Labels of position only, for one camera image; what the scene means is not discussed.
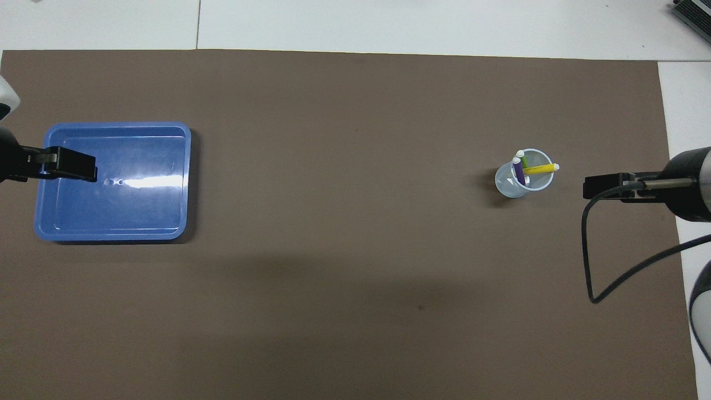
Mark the grey ribbed device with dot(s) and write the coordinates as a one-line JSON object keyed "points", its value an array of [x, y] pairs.
{"points": [[694, 14]]}

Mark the brown table mat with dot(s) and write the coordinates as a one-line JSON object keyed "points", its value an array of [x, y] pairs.
{"points": [[355, 278]]}

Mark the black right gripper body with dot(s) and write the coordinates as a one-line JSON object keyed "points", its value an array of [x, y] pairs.
{"points": [[689, 186]]}

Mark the purple pen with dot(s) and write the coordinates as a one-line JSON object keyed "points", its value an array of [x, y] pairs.
{"points": [[519, 171]]}

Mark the green pen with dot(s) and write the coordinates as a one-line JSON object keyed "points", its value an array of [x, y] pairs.
{"points": [[523, 160]]}

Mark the translucent plastic cup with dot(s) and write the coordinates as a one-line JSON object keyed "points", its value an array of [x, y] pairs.
{"points": [[505, 186]]}

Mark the yellow pen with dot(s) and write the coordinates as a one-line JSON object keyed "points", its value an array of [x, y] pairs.
{"points": [[541, 169]]}

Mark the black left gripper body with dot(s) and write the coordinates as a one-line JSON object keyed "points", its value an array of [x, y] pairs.
{"points": [[11, 158]]}

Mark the blue plastic tray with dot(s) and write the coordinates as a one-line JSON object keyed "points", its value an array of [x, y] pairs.
{"points": [[139, 211]]}

